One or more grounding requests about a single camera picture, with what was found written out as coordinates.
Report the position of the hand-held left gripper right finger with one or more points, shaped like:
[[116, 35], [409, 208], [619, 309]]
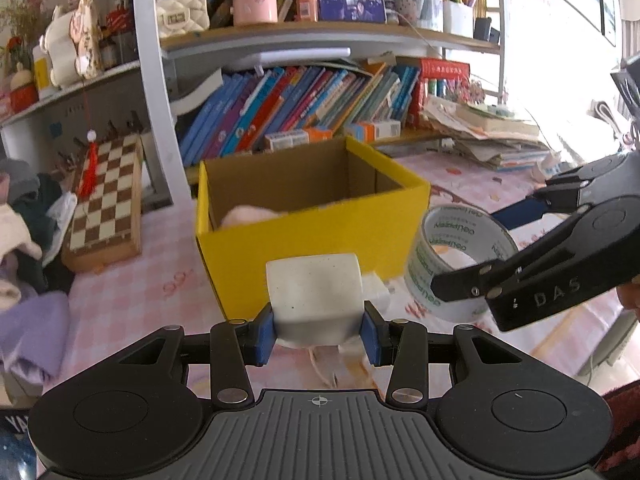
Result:
[[372, 344]]

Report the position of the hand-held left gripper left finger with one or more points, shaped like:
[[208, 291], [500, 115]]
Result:
[[263, 342]]

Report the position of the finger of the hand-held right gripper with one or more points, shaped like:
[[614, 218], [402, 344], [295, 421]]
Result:
[[520, 211], [470, 282]]

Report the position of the clear packing tape roll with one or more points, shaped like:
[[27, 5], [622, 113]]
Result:
[[425, 260]]

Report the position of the white speckled cube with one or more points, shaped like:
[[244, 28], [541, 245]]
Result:
[[315, 295]]

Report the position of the yellow cardboard box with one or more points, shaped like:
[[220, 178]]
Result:
[[300, 237]]

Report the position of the pink checkered desktop cloth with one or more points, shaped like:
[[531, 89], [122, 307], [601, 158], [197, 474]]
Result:
[[150, 300]]

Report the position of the person's right hand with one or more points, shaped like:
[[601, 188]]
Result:
[[630, 296]]

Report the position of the stack of papers and books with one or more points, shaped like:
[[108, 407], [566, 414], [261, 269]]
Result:
[[500, 152]]

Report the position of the pink soft item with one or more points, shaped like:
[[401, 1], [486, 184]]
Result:
[[245, 216]]

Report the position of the red marker box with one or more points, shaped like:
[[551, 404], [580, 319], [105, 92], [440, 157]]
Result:
[[445, 67]]

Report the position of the black small box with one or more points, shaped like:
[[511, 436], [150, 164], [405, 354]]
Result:
[[486, 29]]

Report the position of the dark red cloth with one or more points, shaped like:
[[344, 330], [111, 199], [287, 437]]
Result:
[[622, 435]]

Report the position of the white pen holder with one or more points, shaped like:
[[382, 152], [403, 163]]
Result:
[[457, 20], [430, 14]]

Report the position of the wooden folding chessboard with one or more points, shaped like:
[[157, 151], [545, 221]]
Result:
[[107, 210]]

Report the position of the purple cloth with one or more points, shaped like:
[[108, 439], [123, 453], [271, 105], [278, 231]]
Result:
[[30, 335]]

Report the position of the row of colourful books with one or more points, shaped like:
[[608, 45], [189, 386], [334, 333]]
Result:
[[300, 105]]

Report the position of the red tassel ornament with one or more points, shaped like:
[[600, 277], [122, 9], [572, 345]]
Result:
[[90, 165]]

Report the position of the pile of clothes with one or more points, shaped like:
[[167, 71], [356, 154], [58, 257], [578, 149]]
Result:
[[25, 240]]

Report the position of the blue printed box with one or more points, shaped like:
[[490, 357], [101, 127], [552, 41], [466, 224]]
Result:
[[352, 8]]

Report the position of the wooden curved shelf board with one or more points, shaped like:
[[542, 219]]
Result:
[[325, 34]]

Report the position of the dark blue printed cloth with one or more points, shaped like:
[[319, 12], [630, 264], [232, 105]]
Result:
[[15, 435]]

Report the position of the white side shelf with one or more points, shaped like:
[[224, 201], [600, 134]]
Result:
[[75, 91]]

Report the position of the white quilted pearl handbag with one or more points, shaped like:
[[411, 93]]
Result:
[[182, 12]]

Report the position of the red jar with white lid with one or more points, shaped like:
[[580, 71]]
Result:
[[22, 95]]

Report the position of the yellow label bottle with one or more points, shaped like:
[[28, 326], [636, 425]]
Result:
[[41, 72]]

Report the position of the white plush hanging ornament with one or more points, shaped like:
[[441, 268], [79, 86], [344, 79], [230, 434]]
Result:
[[65, 50]]

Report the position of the dried flower bunch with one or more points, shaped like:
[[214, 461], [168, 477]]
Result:
[[20, 15]]

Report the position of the white arched shelf post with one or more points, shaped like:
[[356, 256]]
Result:
[[155, 85]]

